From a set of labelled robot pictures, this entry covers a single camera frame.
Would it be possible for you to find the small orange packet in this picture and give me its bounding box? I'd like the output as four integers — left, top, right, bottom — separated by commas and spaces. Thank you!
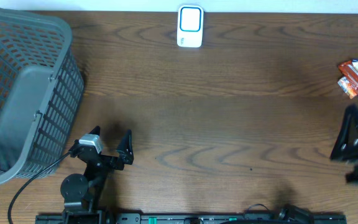
337, 77, 358, 99

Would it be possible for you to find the orange brown snack bar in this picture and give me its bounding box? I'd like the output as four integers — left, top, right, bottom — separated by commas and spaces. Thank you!
337, 60, 358, 89

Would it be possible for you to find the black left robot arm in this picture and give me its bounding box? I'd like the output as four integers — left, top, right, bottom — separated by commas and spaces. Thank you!
60, 126, 134, 224

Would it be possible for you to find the white barcode scanner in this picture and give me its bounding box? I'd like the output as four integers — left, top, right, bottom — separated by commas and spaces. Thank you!
177, 5, 204, 48

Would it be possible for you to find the grey plastic shopping basket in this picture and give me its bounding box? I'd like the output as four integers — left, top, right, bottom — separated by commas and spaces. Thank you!
0, 8, 85, 184

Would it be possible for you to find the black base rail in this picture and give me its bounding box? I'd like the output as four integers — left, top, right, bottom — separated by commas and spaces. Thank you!
35, 212, 347, 224

